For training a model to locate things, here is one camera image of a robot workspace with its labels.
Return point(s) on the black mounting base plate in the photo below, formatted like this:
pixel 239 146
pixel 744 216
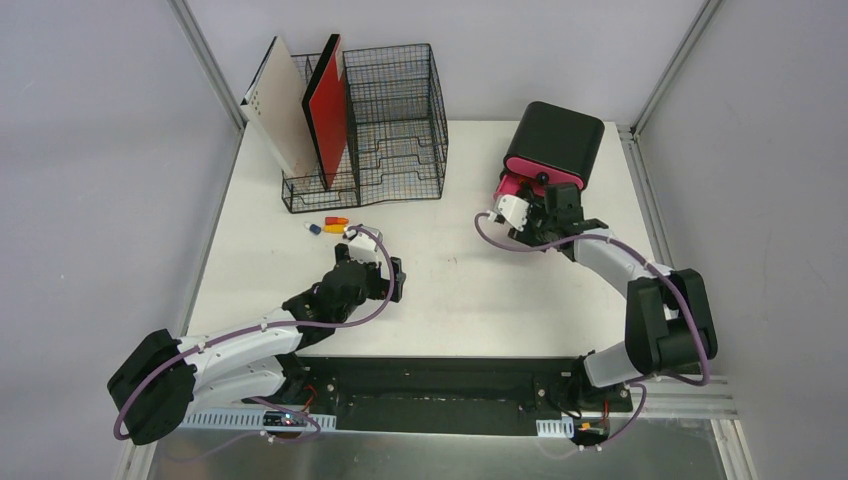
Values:
pixel 445 395

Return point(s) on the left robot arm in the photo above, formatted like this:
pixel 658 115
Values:
pixel 166 379

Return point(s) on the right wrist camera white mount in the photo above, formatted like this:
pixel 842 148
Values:
pixel 510 209

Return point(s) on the black pink drawer unit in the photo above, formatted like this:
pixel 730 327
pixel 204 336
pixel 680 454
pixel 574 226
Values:
pixel 551 145

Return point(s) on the red A4 folder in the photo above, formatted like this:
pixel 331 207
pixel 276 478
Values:
pixel 325 109

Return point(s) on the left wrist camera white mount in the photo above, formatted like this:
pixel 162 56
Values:
pixel 364 248

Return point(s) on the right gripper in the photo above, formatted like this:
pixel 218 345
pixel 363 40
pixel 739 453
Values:
pixel 525 235

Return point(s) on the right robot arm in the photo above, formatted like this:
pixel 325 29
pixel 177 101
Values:
pixel 668 320

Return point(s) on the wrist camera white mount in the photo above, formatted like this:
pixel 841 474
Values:
pixel 510 209
pixel 364 248

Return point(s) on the black wire mesh desk organizer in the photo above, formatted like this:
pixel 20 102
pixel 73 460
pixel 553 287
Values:
pixel 398 134

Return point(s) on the white A4 folder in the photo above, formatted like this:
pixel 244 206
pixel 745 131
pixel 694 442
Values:
pixel 273 106

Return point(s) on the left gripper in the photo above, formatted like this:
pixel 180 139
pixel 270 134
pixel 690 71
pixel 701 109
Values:
pixel 389 279

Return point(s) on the orange red highlighter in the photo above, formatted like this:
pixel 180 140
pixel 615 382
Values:
pixel 333 220

